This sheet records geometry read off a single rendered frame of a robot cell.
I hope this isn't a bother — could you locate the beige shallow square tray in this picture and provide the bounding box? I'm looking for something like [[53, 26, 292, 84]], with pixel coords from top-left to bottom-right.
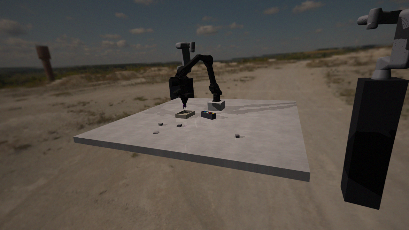
[[175, 110, 195, 119]]

